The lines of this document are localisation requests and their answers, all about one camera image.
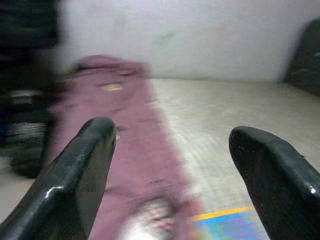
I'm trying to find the black garment white lettering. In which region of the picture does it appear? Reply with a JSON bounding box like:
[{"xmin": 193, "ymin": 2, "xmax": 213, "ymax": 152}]
[{"xmin": 0, "ymin": 87, "xmax": 55, "ymax": 180}]

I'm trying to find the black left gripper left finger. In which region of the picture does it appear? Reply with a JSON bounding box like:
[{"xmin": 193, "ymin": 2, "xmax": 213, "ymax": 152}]
[{"xmin": 0, "ymin": 116, "xmax": 118, "ymax": 240}]

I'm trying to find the mauve cartoon print blanket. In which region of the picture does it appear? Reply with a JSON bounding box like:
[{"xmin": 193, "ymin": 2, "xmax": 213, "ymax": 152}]
[{"xmin": 48, "ymin": 54, "xmax": 208, "ymax": 240}]

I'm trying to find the white red striped cloth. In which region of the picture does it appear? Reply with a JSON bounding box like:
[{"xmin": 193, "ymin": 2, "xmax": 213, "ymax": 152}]
[{"xmin": 119, "ymin": 198, "xmax": 181, "ymax": 240}]

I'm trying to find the grey patterned mattress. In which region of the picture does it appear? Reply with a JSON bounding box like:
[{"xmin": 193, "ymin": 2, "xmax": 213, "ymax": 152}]
[{"xmin": 147, "ymin": 77, "xmax": 320, "ymax": 240}]

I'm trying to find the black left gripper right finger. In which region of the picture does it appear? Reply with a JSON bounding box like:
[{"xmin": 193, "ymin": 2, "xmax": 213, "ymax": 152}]
[{"xmin": 228, "ymin": 125, "xmax": 320, "ymax": 240}]

